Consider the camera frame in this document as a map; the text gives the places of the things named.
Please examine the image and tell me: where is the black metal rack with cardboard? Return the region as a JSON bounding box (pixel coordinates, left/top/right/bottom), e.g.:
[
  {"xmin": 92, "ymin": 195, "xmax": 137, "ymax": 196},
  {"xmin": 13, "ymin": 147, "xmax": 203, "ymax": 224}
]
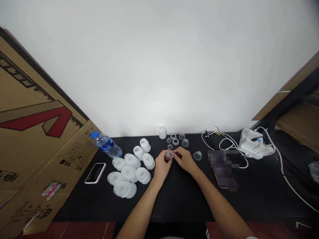
[{"xmin": 252, "ymin": 50, "xmax": 319, "ymax": 156}]

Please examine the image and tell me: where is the red and white packet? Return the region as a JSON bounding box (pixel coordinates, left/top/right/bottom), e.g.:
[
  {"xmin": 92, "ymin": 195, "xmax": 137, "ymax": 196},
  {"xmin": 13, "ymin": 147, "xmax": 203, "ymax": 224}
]
[{"xmin": 42, "ymin": 181, "xmax": 66, "ymax": 200}]

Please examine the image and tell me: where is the looped white charging cable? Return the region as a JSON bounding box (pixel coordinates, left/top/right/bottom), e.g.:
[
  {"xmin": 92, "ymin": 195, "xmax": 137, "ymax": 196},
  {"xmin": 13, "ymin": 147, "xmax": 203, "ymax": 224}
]
[{"xmin": 201, "ymin": 126, "xmax": 250, "ymax": 170}]

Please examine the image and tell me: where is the white power bank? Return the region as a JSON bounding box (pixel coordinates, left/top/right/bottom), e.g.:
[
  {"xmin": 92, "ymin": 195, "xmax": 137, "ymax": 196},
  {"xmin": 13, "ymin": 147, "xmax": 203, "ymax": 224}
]
[{"xmin": 84, "ymin": 162, "xmax": 107, "ymax": 185}]

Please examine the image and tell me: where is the group of white plastic bottles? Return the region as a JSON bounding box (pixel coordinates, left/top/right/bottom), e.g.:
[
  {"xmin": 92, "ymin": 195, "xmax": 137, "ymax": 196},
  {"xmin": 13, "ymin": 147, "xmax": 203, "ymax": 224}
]
[{"xmin": 107, "ymin": 138, "xmax": 156, "ymax": 199}]

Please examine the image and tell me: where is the smartphone with case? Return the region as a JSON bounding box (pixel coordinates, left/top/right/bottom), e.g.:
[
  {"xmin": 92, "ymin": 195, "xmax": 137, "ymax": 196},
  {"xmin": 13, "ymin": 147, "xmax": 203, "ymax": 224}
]
[{"xmin": 214, "ymin": 172, "xmax": 240, "ymax": 190}]

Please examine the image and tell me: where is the person's right hand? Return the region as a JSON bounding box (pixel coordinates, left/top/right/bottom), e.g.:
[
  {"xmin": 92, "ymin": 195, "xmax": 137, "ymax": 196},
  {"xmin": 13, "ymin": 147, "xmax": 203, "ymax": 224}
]
[{"xmin": 173, "ymin": 147, "xmax": 202, "ymax": 176}]

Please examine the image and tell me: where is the person's left hand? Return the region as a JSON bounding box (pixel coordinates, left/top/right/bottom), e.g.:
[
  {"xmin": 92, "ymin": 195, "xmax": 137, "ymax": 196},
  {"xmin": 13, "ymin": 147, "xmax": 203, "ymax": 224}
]
[{"xmin": 152, "ymin": 150, "xmax": 173, "ymax": 180}]

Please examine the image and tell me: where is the large printed cardboard box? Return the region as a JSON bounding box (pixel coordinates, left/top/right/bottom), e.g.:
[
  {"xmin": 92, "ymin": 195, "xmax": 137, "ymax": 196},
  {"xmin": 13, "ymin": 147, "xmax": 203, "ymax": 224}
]
[{"xmin": 0, "ymin": 27, "xmax": 105, "ymax": 239}]

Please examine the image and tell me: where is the person's body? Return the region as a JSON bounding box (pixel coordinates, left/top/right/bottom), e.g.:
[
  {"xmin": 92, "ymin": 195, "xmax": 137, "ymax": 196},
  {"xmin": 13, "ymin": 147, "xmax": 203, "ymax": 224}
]
[{"xmin": 143, "ymin": 221, "xmax": 215, "ymax": 239}]

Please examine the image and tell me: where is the long white power cord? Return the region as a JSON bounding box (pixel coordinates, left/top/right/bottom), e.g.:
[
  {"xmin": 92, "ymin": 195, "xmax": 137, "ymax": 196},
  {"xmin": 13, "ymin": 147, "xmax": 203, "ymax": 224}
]
[{"xmin": 257, "ymin": 126, "xmax": 319, "ymax": 214}]

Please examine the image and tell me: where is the cluster of clear plastic caps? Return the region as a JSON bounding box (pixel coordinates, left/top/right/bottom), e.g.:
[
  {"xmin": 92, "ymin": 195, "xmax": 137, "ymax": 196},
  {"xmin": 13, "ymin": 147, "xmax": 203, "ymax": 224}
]
[{"xmin": 166, "ymin": 132, "xmax": 190, "ymax": 150}]

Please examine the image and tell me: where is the black cable with yellow tag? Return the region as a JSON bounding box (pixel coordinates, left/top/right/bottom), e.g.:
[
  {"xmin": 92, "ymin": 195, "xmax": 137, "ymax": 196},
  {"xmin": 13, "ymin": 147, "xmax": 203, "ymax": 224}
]
[{"xmin": 203, "ymin": 131, "xmax": 226, "ymax": 151}]

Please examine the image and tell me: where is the white power strip with chargers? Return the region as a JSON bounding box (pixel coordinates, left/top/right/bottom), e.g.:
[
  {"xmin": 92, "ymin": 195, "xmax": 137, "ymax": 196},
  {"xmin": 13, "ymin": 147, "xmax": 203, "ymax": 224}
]
[{"xmin": 238, "ymin": 127, "xmax": 275, "ymax": 160}]

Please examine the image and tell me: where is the water bottle with blue cap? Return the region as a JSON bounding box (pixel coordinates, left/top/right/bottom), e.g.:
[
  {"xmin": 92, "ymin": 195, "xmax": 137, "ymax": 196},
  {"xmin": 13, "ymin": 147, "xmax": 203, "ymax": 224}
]
[{"xmin": 90, "ymin": 131, "xmax": 123, "ymax": 159}]

